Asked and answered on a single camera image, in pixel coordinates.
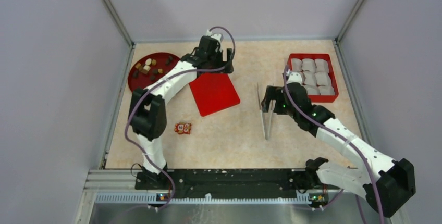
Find metal tongs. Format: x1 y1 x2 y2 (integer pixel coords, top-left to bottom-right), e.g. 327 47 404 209
256 83 272 141

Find red owl number block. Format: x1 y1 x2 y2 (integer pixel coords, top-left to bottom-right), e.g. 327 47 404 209
174 122 192 135

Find round dark red tray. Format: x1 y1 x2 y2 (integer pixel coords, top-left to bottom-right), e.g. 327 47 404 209
128 52 180 92

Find red rectangular lid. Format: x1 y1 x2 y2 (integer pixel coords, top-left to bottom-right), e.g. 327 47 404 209
189 73 240 117

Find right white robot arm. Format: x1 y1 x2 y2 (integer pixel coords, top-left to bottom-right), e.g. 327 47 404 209
261 82 416 218

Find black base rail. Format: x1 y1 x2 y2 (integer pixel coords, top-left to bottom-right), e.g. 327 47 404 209
134 168 328 200

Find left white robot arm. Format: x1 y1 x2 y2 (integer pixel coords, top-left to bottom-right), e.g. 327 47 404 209
125 33 236 189

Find white chocolate piece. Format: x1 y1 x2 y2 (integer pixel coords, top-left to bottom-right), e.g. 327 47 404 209
145 58 152 66

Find red chocolate box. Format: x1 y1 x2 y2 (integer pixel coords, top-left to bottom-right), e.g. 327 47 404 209
286 53 339 103

